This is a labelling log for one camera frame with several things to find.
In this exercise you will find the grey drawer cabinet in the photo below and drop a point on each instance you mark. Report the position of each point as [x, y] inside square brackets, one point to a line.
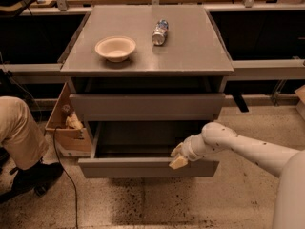
[189, 62]

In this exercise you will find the crushed soda can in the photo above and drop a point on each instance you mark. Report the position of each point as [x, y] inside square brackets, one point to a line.
[160, 32]

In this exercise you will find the grey drawer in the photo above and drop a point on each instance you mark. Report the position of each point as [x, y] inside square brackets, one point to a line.
[147, 107]
[140, 149]

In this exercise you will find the cardboard box right edge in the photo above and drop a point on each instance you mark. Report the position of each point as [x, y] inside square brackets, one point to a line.
[300, 92]

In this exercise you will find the metal frame rail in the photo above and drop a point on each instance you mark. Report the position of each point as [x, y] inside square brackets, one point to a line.
[252, 70]

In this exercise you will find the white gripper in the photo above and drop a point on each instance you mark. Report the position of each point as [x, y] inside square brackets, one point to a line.
[188, 149]

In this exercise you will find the white paper bowl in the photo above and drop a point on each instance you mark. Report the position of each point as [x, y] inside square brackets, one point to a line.
[115, 48]

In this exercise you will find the grey top drawer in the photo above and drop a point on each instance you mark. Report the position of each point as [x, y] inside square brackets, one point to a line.
[147, 107]

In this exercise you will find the person leg beige trousers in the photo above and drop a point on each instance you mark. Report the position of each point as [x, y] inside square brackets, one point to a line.
[19, 133]

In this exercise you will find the wooden crate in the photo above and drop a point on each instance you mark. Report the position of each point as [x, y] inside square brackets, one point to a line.
[70, 138]

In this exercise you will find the small toy in crate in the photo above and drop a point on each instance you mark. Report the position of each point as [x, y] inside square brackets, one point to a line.
[72, 121]

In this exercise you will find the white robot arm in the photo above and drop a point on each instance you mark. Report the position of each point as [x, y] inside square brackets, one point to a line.
[287, 164]

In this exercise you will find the black shoe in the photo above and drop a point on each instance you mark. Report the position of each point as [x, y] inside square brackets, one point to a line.
[38, 178]

